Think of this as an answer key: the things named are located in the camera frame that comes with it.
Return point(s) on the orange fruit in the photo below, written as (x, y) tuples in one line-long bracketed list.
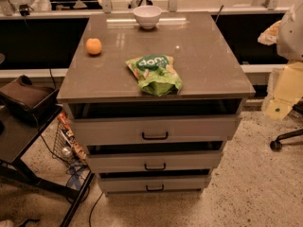
[(93, 46)]

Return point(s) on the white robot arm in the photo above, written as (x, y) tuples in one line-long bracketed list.
[(290, 34)]

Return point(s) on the white ceramic bowl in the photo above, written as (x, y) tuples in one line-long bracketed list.
[(147, 16)]

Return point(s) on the grey drawer cabinet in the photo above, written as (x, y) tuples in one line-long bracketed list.
[(202, 58)]

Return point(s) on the dark bin with brown cloth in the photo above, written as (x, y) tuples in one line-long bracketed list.
[(27, 101)]

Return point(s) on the wire basket with snacks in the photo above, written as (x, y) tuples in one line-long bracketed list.
[(66, 147)]

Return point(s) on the green snack bag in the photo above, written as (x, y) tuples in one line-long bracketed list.
[(155, 74)]

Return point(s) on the black side table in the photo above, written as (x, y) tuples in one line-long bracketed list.
[(16, 138)]

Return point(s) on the black office chair base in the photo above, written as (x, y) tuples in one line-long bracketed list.
[(276, 144)]

